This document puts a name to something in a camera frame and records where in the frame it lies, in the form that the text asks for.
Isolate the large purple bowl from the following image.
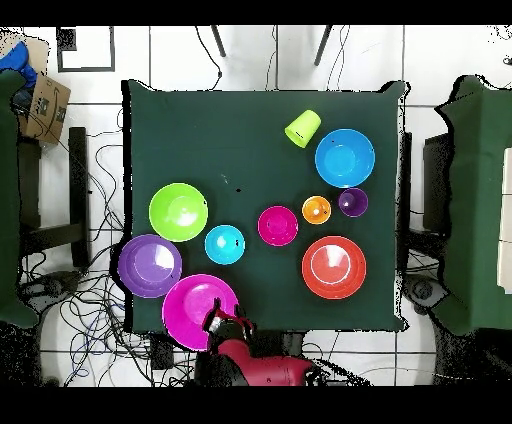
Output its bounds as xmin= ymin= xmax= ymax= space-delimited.
xmin=117 ymin=234 xmax=184 ymax=299

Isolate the neighbouring green covered table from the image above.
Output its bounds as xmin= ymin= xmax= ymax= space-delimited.
xmin=433 ymin=74 xmax=512 ymax=336
xmin=0 ymin=69 xmax=39 ymax=329

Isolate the black power strip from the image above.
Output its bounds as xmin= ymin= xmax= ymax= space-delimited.
xmin=149 ymin=333 xmax=175 ymax=371

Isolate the black tripod leg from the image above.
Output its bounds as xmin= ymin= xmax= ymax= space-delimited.
xmin=210 ymin=25 xmax=227 ymax=58
xmin=313 ymin=25 xmax=333 ymax=67

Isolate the white box stack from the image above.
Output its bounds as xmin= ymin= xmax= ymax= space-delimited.
xmin=497 ymin=147 xmax=512 ymax=295

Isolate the small red-pink bowl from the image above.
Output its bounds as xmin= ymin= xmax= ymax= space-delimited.
xmin=256 ymin=205 xmax=300 ymax=248

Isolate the black cabinet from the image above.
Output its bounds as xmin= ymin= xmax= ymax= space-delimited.
xmin=422 ymin=133 xmax=453 ymax=233

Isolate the blue cloth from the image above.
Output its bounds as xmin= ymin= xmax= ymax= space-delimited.
xmin=0 ymin=40 xmax=38 ymax=89

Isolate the orange cup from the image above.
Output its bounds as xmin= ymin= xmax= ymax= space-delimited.
xmin=301 ymin=195 xmax=332 ymax=226

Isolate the large blue bowl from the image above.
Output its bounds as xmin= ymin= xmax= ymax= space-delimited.
xmin=314 ymin=128 xmax=376 ymax=189

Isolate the black floor cable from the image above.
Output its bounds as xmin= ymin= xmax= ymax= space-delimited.
xmin=194 ymin=25 xmax=223 ymax=91

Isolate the large green bowl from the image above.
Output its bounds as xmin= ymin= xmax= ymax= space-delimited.
xmin=148 ymin=182 xmax=209 ymax=243

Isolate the green cup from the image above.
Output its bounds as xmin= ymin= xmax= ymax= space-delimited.
xmin=284 ymin=109 xmax=323 ymax=150

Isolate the black frame stand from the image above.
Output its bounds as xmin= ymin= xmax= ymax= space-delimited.
xmin=17 ymin=126 xmax=91 ymax=268

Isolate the small blue bowl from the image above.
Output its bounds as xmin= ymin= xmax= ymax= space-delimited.
xmin=204 ymin=224 xmax=246 ymax=266

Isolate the cardboard box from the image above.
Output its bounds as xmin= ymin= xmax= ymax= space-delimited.
xmin=17 ymin=73 xmax=72 ymax=145

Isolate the purple cup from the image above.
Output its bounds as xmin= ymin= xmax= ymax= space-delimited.
xmin=337 ymin=187 xmax=370 ymax=218

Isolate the grey pedestal foot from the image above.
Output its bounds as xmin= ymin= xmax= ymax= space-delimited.
xmin=23 ymin=271 xmax=81 ymax=299
xmin=403 ymin=275 xmax=449 ymax=309

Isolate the large orange-red bowl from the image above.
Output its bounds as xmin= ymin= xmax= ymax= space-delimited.
xmin=301 ymin=235 xmax=368 ymax=301

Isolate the large pink bowl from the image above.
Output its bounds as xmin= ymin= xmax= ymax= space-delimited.
xmin=161 ymin=273 xmax=240 ymax=352

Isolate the dark green tablecloth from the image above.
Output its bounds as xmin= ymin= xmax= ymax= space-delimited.
xmin=121 ymin=78 xmax=411 ymax=334

